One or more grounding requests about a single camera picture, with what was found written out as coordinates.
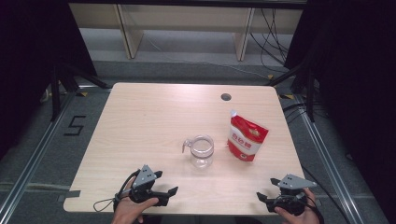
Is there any light wooden shelf unit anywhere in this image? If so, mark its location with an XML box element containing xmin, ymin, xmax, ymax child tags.
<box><xmin>68</xmin><ymin>3</ymin><xmax>304</xmax><ymax>62</ymax></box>

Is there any black curtain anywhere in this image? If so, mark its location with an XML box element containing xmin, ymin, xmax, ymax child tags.
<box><xmin>0</xmin><ymin>0</ymin><xmax>98</xmax><ymax>161</ymax></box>
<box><xmin>283</xmin><ymin>0</ymin><xmax>396</xmax><ymax>224</ymax></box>

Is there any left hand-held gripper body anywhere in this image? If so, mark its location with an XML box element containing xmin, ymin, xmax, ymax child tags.
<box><xmin>128</xmin><ymin>164</ymin><xmax>171</xmax><ymax>207</ymax></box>

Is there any grey tape strip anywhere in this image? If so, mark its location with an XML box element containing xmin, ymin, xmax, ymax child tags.
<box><xmin>56</xmin><ymin>189</ymin><xmax>81</xmax><ymax>203</ymax></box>

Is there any black floor cable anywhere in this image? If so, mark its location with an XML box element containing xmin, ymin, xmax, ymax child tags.
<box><xmin>301</xmin><ymin>165</ymin><xmax>353</xmax><ymax>224</ymax></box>

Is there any clear glass jar with lid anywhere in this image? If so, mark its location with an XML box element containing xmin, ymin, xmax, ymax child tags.
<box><xmin>181</xmin><ymin>133</ymin><xmax>216</xmax><ymax>170</ymax></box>

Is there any red and white sugar bag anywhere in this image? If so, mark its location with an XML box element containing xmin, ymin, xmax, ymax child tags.
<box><xmin>226</xmin><ymin>109</ymin><xmax>270</xmax><ymax>163</ymax></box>

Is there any black right gripper strap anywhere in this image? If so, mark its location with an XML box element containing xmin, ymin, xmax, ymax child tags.
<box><xmin>306</xmin><ymin>197</ymin><xmax>325</xmax><ymax>224</ymax></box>

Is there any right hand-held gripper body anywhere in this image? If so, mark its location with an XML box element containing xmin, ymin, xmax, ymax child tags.
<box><xmin>266</xmin><ymin>173</ymin><xmax>318</xmax><ymax>217</ymax></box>

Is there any bundle of black cables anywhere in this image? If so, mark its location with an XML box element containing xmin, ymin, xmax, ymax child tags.
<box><xmin>248</xmin><ymin>7</ymin><xmax>291</xmax><ymax>75</ymax></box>

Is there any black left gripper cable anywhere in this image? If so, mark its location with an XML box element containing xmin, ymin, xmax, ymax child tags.
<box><xmin>113</xmin><ymin>169</ymin><xmax>142</xmax><ymax>204</ymax></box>

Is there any thin grey cord loop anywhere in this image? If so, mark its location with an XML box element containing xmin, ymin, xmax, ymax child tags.
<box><xmin>92</xmin><ymin>196</ymin><xmax>119</xmax><ymax>213</ymax></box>

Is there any person's right hand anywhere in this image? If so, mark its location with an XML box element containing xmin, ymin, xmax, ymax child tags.
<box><xmin>274</xmin><ymin>187</ymin><xmax>322</xmax><ymax>224</ymax></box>

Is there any black metal stand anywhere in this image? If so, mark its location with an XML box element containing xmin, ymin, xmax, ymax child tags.
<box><xmin>264</xmin><ymin>61</ymin><xmax>329</xmax><ymax>123</ymax></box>
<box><xmin>49</xmin><ymin>61</ymin><xmax>110</xmax><ymax>123</ymax></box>

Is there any person's left hand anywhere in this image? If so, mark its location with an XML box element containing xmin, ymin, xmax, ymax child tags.
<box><xmin>111</xmin><ymin>176</ymin><xmax>160</xmax><ymax>224</ymax></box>

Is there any metal floor rail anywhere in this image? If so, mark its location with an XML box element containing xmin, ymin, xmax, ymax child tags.
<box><xmin>0</xmin><ymin>91</ymin><xmax>78</xmax><ymax>224</ymax></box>
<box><xmin>293</xmin><ymin>92</ymin><xmax>366</xmax><ymax>224</ymax></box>

